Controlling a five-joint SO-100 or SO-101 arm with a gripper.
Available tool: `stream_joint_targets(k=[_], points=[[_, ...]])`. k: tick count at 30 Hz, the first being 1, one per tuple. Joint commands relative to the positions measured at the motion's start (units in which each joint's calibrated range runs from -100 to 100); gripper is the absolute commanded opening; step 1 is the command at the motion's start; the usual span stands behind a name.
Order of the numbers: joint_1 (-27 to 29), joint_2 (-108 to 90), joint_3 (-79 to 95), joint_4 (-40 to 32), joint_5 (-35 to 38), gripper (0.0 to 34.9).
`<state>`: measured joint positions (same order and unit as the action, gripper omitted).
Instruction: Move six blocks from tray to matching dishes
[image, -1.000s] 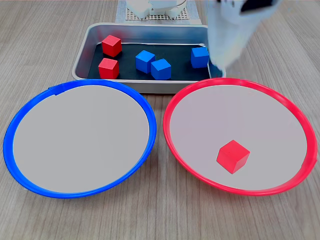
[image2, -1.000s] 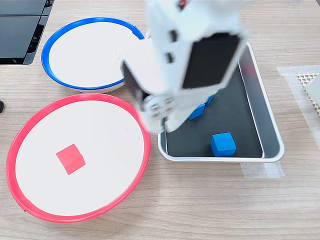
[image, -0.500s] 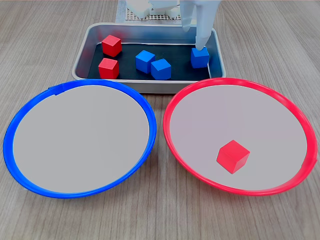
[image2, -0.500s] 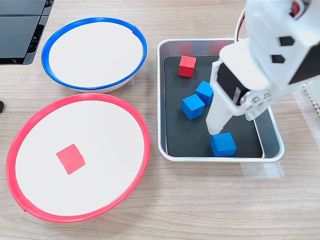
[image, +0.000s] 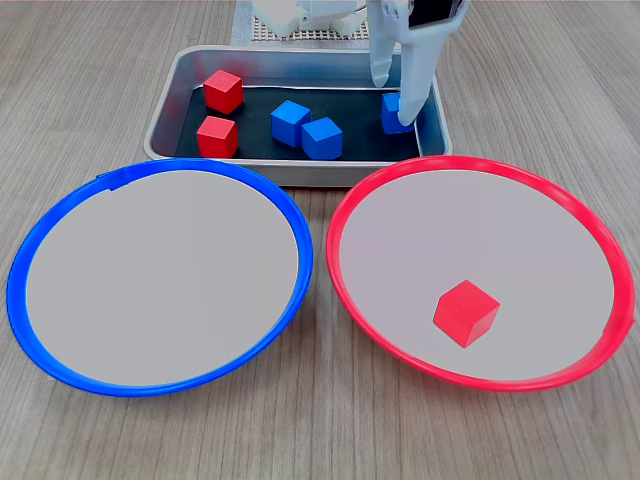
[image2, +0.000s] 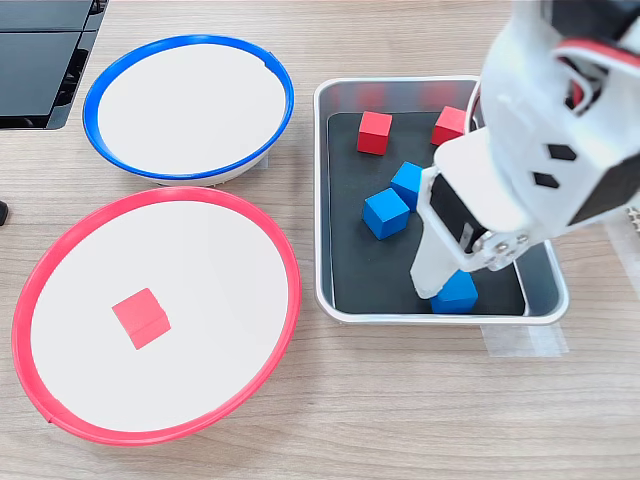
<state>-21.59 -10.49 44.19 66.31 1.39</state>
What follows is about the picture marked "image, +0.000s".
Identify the small blue cube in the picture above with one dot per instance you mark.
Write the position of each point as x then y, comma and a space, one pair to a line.
389, 117
321, 140
289, 124

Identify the small red cube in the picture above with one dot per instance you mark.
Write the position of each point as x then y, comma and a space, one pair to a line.
465, 312
216, 137
222, 92

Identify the steel tray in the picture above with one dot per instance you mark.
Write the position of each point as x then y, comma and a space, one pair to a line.
300, 65

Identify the black tray mat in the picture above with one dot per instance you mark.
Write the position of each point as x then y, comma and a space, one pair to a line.
260, 101

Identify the white plate with red rim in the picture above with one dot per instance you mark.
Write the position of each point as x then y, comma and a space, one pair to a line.
525, 240

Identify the white plate with blue rim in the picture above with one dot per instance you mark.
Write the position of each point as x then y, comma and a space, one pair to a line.
160, 280

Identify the pale perforated base plate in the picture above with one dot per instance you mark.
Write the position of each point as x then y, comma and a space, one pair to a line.
320, 35

